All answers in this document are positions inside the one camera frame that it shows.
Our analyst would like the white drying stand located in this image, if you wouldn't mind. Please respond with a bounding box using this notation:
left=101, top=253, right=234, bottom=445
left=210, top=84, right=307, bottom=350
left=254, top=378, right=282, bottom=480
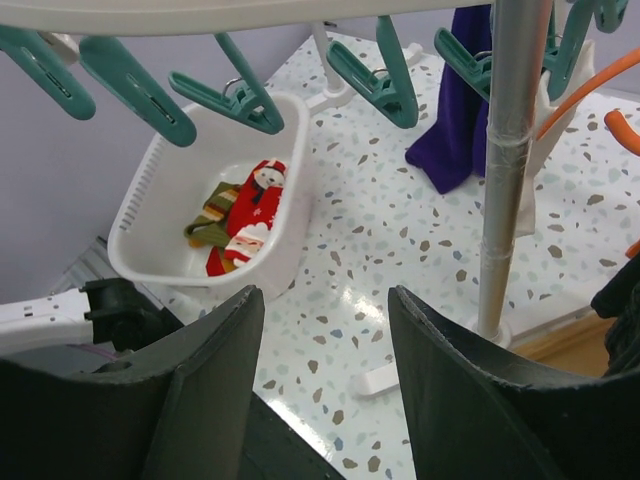
left=299, top=0, right=596, bottom=351

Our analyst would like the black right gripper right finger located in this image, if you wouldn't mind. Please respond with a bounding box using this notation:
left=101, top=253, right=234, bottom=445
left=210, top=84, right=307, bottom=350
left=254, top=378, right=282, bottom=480
left=388, top=286, right=639, bottom=479

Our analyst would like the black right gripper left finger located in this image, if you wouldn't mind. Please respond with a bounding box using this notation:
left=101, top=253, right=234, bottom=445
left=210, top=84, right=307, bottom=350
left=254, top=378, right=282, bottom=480
left=1, top=286, right=265, bottom=479

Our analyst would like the white plastic basin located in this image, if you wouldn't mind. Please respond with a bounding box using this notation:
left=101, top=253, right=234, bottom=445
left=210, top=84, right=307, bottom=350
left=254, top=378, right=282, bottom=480
left=108, top=92, right=313, bottom=301

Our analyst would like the wooden rack base tray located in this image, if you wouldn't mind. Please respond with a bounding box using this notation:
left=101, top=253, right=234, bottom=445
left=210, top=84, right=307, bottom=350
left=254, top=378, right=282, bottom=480
left=511, top=314, right=615, bottom=377

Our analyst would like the red Christmas sock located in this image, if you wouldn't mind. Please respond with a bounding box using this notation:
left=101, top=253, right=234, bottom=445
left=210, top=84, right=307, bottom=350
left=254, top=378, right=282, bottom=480
left=223, top=158, right=288, bottom=268
left=205, top=247, right=238, bottom=277

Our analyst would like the purple sock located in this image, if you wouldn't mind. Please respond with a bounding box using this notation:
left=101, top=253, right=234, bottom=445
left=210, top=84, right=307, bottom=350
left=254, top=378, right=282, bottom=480
left=405, top=5, right=492, bottom=194

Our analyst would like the dark grey garment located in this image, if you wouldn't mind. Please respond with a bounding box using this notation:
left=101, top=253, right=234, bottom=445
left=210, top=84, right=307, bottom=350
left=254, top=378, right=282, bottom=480
left=591, top=254, right=639, bottom=376

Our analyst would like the white round clip hanger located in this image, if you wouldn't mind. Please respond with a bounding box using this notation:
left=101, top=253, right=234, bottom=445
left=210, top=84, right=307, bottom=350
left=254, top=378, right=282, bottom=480
left=1, top=0, right=474, bottom=36

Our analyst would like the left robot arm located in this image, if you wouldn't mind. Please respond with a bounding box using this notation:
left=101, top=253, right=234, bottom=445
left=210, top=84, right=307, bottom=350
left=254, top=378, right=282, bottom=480
left=1, top=278, right=183, bottom=356

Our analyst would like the orange plastic hanger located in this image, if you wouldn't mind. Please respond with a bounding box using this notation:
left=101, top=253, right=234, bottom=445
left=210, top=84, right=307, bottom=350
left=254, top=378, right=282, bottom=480
left=534, top=47, right=640, bottom=156

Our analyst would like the white sock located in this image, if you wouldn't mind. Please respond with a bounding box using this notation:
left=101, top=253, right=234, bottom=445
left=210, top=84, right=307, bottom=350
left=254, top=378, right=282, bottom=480
left=515, top=40, right=595, bottom=237

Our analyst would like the green striped sock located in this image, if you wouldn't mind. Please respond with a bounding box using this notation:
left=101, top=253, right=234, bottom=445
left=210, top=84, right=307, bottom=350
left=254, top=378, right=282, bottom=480
left=183, top=182, right=241, bottom=248

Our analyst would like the teal clothes peg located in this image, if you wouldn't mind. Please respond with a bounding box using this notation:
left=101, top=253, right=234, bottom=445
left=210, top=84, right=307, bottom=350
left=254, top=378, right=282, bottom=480
left=326, top=16, right=419, bottom=129

